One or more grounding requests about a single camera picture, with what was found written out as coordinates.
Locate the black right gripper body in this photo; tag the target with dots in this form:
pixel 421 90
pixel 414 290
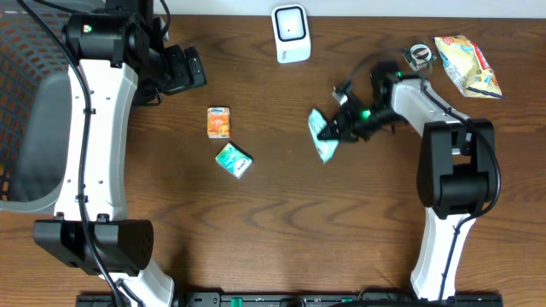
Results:
pixel 364 118

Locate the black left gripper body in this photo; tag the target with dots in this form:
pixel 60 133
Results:
pixel 172 70

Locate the teal snack wrapper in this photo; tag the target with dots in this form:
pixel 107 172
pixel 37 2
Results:
pixel 325 149

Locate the small orange snack packet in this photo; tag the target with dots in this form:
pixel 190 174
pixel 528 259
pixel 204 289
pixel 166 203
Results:
pixel 218 122

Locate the teal tissue pack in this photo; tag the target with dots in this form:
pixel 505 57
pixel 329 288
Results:
pixel 233 160

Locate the large orange wipes pack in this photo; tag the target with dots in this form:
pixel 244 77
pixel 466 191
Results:
pixel 467 67

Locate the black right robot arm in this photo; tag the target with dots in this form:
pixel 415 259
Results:
pixel 458 175

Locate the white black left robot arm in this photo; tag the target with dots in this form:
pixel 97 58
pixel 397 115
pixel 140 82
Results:
pixel 117 60

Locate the white barcode scanner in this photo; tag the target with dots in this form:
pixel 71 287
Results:
pixel 291 33

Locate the grey plastic mesh basket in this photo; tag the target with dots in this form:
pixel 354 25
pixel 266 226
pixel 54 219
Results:
pixel 35 114

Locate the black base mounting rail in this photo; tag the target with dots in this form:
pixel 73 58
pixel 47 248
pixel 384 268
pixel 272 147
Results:
pixel 374 298

